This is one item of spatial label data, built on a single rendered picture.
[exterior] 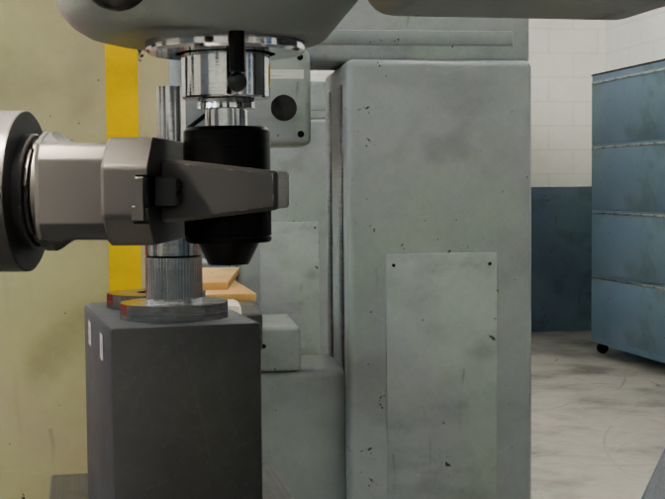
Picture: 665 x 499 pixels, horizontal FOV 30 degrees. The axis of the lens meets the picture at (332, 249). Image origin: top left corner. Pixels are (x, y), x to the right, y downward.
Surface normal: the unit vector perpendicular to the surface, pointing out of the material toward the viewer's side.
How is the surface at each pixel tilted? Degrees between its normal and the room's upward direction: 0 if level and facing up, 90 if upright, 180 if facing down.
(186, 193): 90
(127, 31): 167
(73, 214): 90
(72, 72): 90
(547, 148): 90
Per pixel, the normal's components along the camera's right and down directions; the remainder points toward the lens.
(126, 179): -0.06, 0.06
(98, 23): -0.38, 0.88
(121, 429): 0.29, 0.05
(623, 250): -0.98, 0.02
